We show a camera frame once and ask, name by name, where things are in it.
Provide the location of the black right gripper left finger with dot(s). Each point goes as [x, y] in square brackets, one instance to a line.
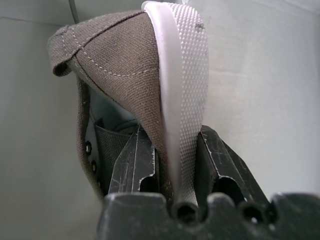
[130, 170]

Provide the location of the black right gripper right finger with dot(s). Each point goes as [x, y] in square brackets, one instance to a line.
[225, 160]

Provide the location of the brown canvas shoe white sole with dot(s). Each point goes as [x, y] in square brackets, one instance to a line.
[130, 75]

